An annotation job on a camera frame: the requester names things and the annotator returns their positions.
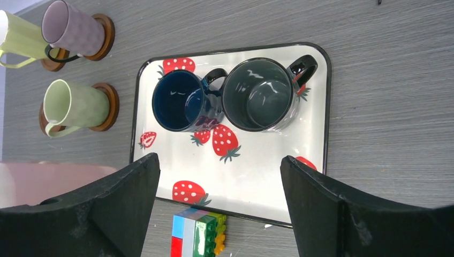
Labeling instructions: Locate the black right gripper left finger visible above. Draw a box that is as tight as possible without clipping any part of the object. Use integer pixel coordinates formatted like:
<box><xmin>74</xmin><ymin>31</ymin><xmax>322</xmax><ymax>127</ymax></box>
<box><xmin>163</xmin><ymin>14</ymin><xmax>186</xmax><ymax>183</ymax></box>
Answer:
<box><xmin>1</xmin><ymin>153</ymin><xmax>160</xmax><ymax>256</ymax></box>

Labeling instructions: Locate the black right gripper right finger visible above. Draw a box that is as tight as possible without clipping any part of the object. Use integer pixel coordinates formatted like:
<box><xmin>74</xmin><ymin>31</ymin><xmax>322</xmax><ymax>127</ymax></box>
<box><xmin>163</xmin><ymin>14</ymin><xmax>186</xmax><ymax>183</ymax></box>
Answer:
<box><xmin>280</xmin><ymin>156</ymin><xmax>453</xmax><ymax>256</ymax></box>

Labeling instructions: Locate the multicolour toy brick block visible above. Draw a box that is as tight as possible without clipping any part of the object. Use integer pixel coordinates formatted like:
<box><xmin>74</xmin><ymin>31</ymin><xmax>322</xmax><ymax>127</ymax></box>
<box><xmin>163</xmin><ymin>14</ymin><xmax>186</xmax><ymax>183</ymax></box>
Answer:
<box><xmin>170</xmin><ymin>208</ymin><xmax>227</xmax><ymax>257</ymax></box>

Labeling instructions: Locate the pink mug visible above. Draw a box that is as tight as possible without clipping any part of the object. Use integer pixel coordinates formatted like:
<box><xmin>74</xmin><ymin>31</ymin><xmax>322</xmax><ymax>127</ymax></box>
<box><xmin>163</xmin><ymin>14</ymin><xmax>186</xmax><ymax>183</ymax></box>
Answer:
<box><xmin>1</xmin><ymin>162</ymin><xmax>118</xmax><ymax>208</ymax></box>

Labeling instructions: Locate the brown coaster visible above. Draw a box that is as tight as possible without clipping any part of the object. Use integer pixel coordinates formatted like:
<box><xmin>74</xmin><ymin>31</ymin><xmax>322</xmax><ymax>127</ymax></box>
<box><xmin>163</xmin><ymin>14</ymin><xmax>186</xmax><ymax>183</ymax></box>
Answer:
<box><xmin>39</xmin><ymin>102</ymin><xmax>66</xmax><ymax>135</ymax></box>
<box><xmin>89</xmin><ymin>82</ymin><xmax>120</xmax><ymax>132</ymax></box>
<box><xmin>84</xmin><ymin>13</ymin><xmax>115</xmax><ymax>61</ymax></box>
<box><xmin>41</xmin><ymin>48</ymin><xmax>71</xmax><ymax>73</ymax></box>

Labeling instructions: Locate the cream tray with black rim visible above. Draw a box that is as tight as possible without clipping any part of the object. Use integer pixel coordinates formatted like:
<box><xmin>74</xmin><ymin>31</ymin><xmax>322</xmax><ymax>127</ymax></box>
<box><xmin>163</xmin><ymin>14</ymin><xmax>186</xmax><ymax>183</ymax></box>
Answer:
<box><xmin>130</xmin><ymin>42</ymin><xmax>332</xmax><ymax>226</ymax></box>

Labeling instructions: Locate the light green mug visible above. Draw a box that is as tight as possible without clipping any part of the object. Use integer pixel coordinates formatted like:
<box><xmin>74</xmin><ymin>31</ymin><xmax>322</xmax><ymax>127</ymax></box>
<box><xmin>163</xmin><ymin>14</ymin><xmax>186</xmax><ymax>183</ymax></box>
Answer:
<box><xmin>43</xmin><ymin>79</ymin><xmax>110</xmax><ymax>138</ymax></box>

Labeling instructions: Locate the dark blue mug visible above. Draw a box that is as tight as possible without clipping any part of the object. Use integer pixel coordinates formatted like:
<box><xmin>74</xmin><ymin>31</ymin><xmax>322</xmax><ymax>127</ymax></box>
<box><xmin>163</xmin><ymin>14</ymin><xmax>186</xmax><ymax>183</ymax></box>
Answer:
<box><xmin>152</xmin><ymin>68</ymin><xmax>228</xmax><ymax>132</ymax></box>

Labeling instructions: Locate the dark green mug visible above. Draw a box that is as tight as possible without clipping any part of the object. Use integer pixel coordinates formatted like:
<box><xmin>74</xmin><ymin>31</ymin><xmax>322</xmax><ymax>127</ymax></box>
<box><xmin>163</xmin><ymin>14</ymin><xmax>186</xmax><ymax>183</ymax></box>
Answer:
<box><xmin>221</xmin><ymin>55</ymin><xmax>318</xmax><ymax>132</ymax></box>

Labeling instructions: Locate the lilac mug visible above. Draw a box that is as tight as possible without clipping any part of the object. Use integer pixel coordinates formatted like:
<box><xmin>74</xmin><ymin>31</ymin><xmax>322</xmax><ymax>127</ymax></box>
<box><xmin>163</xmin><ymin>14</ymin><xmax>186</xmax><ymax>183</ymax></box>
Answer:
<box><xmin>41</xmin><ymin>1</ymin><xmax>104</xmax><ymax>63</ymax></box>

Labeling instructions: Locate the cream mug yellow handle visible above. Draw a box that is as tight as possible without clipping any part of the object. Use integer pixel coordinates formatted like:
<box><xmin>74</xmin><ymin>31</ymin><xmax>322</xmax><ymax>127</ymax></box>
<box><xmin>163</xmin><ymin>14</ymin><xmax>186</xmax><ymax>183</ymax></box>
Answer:
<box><xmin>1</xmin><ymin>10</ymin><xmax>64</xmax><ymax>72</ymax></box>

